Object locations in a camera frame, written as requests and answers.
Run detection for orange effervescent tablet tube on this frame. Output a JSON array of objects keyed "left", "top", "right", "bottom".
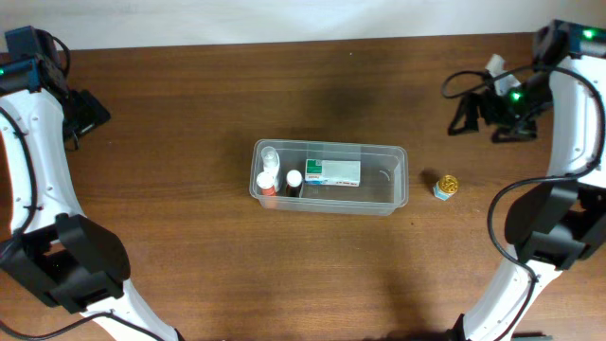
[{"left": 257, "top": 171, "right": 276, "bottom": 196}]

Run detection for small jar with gold lid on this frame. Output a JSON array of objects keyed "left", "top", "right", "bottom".
[{"left": 433, "top": 174, "right": 460, "bottom": 201}]

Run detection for dark bottle with white cap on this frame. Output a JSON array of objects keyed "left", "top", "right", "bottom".
[{"left": 286, "top": 170, "right": 303, "bottom": 197}]

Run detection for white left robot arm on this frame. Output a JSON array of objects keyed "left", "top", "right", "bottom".
[{"left": 1, "top": 26, "right": 182, "bottom": 340}]

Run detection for clear plastic container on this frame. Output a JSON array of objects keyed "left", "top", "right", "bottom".
[{"left": 249, "top": 139, "right": 409, "bottom": 216}]

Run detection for white medicine box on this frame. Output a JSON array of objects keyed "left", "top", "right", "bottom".
[{"left": 304, "top": 159, "right": 361, "bottom": 188}]

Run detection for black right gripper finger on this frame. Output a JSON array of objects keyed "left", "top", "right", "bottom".
[
  {"left": 491, "top": 123, "right": 537, "bottom": 143},
  {"left": 447, "top": 94, "right": 482, "bottom": 136}
]

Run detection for white bottle with clear cap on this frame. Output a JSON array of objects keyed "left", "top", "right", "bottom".
[{"left": 260, "top": 146, "right": 280, "bottom": 191}]

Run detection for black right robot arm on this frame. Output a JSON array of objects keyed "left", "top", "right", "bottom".
[{"left": 444, "top": 20, "right": 605, "bottom": 340}]

